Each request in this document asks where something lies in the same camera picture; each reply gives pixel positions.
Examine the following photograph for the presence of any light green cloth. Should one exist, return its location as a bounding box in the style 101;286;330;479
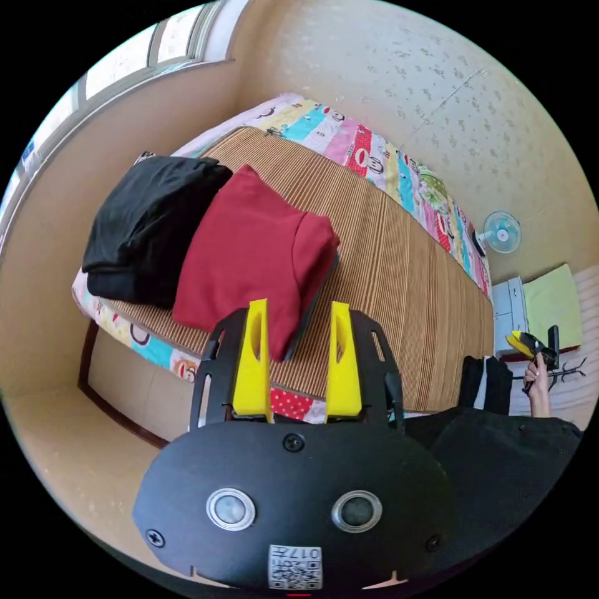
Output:
522;263;582;353

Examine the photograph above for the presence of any small blue fan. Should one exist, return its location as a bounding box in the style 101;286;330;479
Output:
471;210;522;256

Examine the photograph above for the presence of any pile of clothes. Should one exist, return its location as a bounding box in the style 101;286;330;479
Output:
81;152;234;309

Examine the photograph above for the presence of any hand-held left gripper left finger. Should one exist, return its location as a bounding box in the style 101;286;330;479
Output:
232;299;275;422

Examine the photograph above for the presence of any person's body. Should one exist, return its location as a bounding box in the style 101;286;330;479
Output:
401;354;585;570

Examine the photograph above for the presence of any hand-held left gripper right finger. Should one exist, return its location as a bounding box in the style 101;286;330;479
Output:
324;301;363;418

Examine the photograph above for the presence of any bed with woven mat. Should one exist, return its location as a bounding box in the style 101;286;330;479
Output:
72;92;496;422

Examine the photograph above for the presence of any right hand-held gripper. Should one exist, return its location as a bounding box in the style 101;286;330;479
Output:
505;329;558;371

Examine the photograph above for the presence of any person's right hand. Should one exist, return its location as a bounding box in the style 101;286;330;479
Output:
522;351;549;397

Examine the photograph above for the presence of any white cupboard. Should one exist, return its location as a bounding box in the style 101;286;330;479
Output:
491;276;530;358

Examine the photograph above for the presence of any red long sleeve shirt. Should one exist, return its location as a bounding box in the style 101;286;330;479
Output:
172;163;341;362

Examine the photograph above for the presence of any window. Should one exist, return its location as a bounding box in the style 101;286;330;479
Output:
0;0;250;249

